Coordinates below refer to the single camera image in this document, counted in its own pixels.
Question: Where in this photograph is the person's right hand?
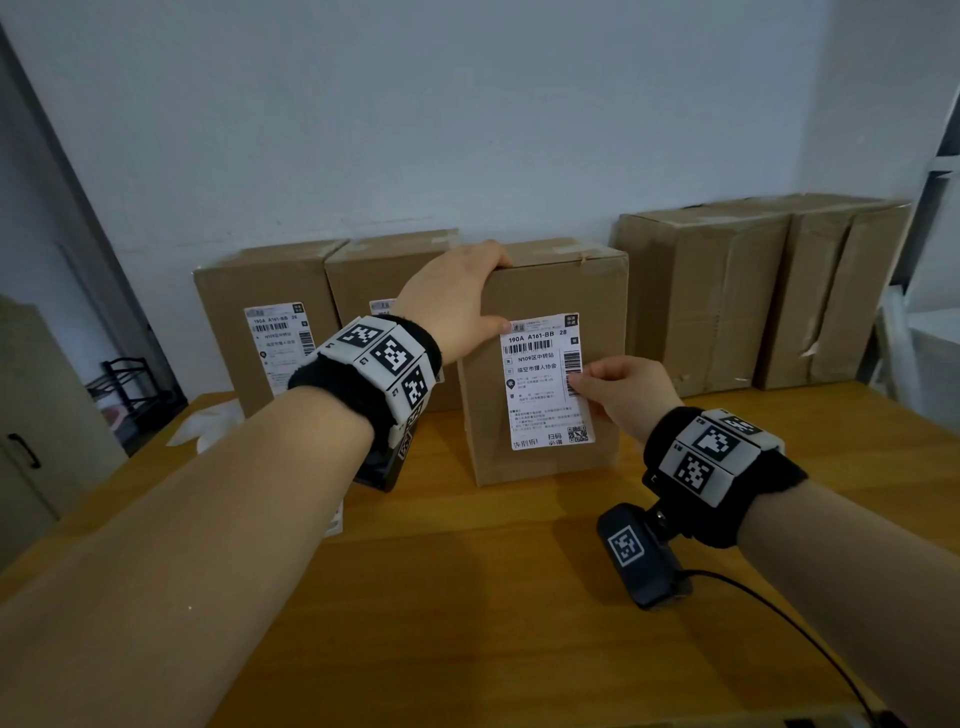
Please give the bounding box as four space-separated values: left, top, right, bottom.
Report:
566 353 686 445

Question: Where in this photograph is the white metal rack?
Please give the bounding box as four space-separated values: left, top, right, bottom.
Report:
873 119 960 433

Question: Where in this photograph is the cream wooden cabinet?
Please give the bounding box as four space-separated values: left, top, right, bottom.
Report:
0 296 129 571

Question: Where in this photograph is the black camera cable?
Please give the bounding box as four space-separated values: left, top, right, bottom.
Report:
686 569 883 728

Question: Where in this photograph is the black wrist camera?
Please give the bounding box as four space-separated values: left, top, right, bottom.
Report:
352 408 421 493
596 502 695 610

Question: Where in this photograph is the person's left hand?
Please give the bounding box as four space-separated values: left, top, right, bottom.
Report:
388 239 517 367

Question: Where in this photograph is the person's left forearm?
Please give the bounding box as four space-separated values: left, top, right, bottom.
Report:
0 386 376 728

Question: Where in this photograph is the translucent label backing paper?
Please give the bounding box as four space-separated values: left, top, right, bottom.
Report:
196 419 246 456
166 401 226 450

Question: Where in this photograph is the person's right forearm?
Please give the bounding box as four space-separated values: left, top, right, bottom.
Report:
738 479 960 728

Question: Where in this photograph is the brown cardboard box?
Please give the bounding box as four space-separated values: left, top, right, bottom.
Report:
457 238 631 487
616 198 795 399
193 239 348 420
753 193 913 391
323 228 463 414

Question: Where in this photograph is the black wristband with marker tiles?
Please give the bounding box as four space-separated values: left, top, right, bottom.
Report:
288 313 445 451
641 407 809 549

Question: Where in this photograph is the black shoe rack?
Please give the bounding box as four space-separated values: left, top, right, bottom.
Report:
86 357 174 436

